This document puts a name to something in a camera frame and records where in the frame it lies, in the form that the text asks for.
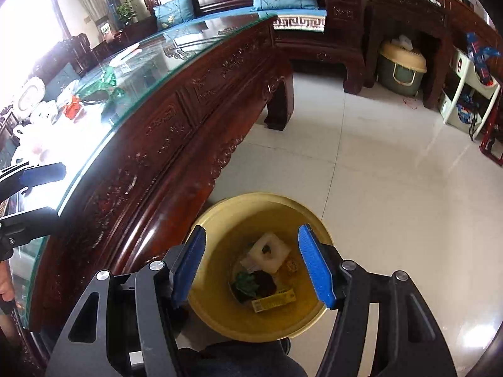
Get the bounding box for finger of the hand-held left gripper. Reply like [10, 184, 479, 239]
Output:
[0, 162, 67, 199]
[0, 207, 68, 260]

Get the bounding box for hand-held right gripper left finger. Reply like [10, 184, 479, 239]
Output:
[45, 225, 208, 377]

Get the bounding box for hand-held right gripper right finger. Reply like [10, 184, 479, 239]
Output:
[296, 224, 458, 377]

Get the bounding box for black foam pad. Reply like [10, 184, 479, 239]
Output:
[251, 270, 278, 299]

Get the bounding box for yellow cardboard box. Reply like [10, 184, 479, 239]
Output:
[251, 287, 297, 314]

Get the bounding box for yellow plastic bucket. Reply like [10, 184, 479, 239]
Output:
[184, 192, 335, 343]

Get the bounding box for white foam block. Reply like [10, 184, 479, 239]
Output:
[251, 232, 292, 273]

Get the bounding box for white paper sheets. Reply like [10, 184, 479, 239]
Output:
[238, 253, 260, 273]

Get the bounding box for green paper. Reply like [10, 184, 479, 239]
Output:
[234, 273, 260, 295]

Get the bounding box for person's left hand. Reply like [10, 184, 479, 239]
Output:
[0, 261, 15, 303]

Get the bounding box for clear plastic bag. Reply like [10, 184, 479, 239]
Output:
[12, 120, 67, 166]

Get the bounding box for white printed plastic bag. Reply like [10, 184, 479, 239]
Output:
[29, 102, 59, 126]

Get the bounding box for orange crumpled paper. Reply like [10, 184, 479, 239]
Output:
[63, 95, 83, 120]

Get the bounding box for white robot toy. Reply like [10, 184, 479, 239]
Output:
[16, 76, 52, 120]

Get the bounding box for light teal crumpled paper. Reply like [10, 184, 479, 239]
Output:
[88, 67, 119, 92]

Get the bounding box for carved wooden armchair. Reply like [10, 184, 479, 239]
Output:
[59, 33, 95, 75]

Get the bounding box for carved wooden coffee table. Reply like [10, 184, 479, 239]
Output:
[0, 16, 295, 377]

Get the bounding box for wooden corner side table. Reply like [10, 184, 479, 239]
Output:
[114, 16, 158, 44]

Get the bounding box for black tall speaker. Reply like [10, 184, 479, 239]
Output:
[105, 0, 120, 32]

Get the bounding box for green potted plant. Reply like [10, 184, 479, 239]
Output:
[116, 0, 138, 28]

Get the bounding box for beige and green bin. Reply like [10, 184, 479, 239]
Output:
[376, 35, 428, 97]

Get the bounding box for red wooden stool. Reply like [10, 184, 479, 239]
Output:
[479, 86, 503, 166]

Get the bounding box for white storage rack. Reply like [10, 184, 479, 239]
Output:
[438, 47, 501, 140]

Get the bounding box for carved wooden sofa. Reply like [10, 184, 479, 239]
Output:
[143, 0, 366, 95]

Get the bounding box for blue sofa seat pad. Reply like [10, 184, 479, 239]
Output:
[157, 6, 327, 32]

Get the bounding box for blue printed bag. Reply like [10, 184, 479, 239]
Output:
[466, 31, 501, 87]

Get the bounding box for dark wooden console table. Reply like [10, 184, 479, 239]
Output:
[363, 0, 449, 108]

